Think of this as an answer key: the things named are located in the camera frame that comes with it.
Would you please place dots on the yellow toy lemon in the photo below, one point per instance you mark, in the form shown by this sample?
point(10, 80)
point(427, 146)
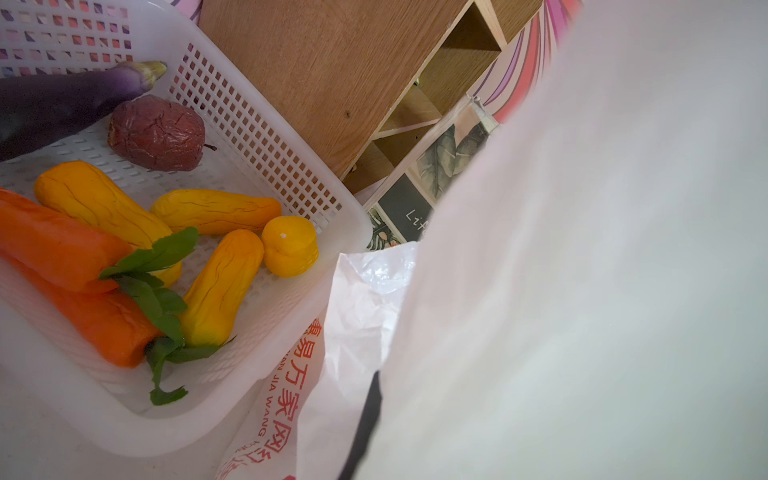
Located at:
point(290, 246)

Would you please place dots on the dark red toy fruit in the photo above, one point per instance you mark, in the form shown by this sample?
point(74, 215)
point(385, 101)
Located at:
point(157, 134)

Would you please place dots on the yellow toy mango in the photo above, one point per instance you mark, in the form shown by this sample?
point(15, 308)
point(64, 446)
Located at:
point(217, 293)
point(83, 192)
point(214, 212)

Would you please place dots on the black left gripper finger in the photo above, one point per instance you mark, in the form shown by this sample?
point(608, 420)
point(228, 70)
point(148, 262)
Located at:
point(367, 423)

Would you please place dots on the white plastic grocery bag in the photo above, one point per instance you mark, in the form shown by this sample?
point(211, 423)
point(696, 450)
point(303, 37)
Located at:
point(589, 300)

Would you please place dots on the purple toy eggplant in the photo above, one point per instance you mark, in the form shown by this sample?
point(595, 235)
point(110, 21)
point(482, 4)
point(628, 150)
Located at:
point(39, 110)

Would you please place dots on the cream canvas tote bag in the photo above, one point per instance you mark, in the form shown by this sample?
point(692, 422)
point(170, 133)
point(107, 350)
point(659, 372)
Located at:
point(399, 209)

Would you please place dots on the wooden shelf unit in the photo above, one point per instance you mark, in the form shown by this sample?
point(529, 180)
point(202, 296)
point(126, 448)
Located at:
point(362, 80)

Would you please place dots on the orange toy carrot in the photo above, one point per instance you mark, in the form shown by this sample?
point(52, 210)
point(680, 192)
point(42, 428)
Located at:
point(62, 250)
point(110, 322)

